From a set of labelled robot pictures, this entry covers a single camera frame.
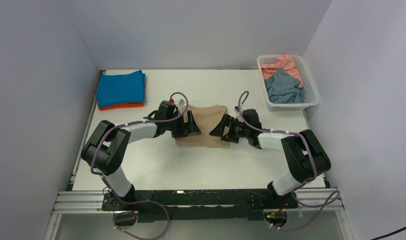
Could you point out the white plastic basket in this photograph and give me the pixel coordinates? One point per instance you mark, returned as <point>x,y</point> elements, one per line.
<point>311,93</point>

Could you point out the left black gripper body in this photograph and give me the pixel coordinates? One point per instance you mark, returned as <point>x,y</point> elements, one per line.
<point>177,127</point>

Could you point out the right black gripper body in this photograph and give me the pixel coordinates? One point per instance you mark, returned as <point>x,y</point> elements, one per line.
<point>237,130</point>

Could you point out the grey-blue t shirt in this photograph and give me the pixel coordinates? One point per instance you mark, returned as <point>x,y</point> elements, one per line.
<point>283,88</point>

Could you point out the beige t shirt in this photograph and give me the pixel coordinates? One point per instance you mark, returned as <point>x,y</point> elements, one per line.
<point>206,118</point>

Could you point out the pink t shirt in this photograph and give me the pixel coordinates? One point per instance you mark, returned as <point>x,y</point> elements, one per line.
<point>284,62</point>

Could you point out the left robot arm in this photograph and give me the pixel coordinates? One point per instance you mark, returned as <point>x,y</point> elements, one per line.
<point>105,149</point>

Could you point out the folded blue t shirt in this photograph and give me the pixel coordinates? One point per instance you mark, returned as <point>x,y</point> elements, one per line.
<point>134,76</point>

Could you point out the folded orange t shirt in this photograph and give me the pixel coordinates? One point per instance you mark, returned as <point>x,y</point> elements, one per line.
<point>120,94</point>

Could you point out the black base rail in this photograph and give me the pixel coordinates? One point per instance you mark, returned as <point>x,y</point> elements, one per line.
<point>204,204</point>

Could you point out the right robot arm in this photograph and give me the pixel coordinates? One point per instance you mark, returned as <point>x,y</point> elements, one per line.
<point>305,157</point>

